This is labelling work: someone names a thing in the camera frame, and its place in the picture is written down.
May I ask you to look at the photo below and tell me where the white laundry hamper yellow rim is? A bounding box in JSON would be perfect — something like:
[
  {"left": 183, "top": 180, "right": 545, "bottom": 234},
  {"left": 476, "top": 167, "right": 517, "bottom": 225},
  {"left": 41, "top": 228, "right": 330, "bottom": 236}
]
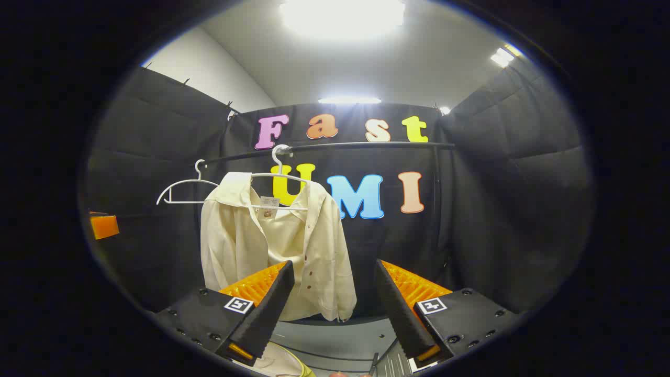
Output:
[{"left": 233, "top": 340, "right": 317, "bottom": 377}]

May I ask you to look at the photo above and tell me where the ceiling light panel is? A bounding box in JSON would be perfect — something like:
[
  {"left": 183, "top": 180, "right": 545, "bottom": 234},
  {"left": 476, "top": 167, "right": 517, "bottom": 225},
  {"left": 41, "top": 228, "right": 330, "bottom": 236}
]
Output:
[
  {"left": 318, "top": 96, "right": 383, "bottom": 105},
  {"left": 280, "top": 0, "right": 406, "bottom": 40},
  {"left": 490, "top": 46, "right": 523, "bottom": 69}
]

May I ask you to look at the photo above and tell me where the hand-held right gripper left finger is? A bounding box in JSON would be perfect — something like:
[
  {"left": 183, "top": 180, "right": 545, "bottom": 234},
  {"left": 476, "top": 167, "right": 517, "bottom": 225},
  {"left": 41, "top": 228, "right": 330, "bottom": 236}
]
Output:
[{"left": 154, "top": 260, "right": 296, "bottom": 367}]

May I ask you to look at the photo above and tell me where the black backdrop cloth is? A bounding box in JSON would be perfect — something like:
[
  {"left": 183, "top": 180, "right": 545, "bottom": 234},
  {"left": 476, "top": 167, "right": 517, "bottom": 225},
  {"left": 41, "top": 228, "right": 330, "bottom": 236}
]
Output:
[{"left": 84, "top": 67, "right": 595, "bottom": 321}]

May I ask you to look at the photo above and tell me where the white clothes hanger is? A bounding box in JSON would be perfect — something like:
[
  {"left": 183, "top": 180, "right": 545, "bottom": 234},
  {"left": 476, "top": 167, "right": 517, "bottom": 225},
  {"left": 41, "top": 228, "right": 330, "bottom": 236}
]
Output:
[
  {"left": 156, "top": 159, "right": 220, "bottom": 206},
  {"left": 250, "top": 145, "right": 310, "bottom": 212}
]

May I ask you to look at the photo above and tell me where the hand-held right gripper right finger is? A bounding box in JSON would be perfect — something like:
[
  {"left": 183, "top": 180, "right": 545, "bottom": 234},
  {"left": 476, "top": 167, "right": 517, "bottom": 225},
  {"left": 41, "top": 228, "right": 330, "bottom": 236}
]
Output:
[{"left": 374, "top": 259, "right": 521, "bottom": 374}]

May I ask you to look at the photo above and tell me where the cream button shirt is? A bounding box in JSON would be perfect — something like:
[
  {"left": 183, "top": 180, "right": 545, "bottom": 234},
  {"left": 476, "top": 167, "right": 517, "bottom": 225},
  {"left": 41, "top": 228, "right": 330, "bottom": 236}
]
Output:
[{"left": 200, "top": 172, "right": 358, "bottom": 322}]

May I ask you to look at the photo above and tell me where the black clothes rail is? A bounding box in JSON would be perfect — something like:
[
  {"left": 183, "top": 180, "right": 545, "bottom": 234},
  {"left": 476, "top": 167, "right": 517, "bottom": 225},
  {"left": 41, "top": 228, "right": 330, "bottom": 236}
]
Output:
[{"left": 202, "top": 140, "right": 456, "bottom": 294}]

